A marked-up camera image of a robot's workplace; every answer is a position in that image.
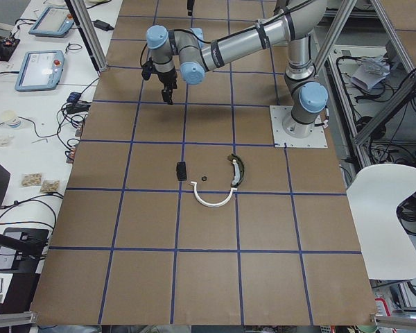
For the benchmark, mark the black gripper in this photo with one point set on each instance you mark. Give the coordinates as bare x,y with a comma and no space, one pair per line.
168,80

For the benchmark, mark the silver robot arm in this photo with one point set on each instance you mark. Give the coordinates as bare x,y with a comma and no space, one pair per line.
184,53

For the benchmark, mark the black power adapter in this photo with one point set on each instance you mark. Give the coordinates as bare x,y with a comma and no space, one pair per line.
104,26

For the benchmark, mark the black brake pad plate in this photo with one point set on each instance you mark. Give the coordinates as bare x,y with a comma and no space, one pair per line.
181,171

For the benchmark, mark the far blue teach pendant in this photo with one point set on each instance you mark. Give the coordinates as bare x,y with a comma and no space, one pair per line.
53,22

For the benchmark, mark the blue teach pendant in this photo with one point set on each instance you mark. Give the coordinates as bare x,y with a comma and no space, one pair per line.
53,22
40,71

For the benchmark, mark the olive brake shoe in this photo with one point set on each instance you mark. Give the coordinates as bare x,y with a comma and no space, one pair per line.
239,169

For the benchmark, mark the near blue teach pendant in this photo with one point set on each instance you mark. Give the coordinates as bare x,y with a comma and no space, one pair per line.
40,71

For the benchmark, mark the white tape roll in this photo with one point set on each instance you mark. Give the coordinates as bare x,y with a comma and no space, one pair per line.
10,118

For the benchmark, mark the white chair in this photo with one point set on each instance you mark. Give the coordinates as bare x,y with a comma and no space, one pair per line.
374,197

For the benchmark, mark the aluminium frame post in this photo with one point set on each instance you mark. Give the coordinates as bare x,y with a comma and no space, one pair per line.
88,34

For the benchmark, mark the white curved plastic bracket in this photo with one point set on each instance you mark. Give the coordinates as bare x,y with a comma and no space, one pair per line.
211,202

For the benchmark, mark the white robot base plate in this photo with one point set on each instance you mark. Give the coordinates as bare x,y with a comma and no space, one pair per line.
287,133

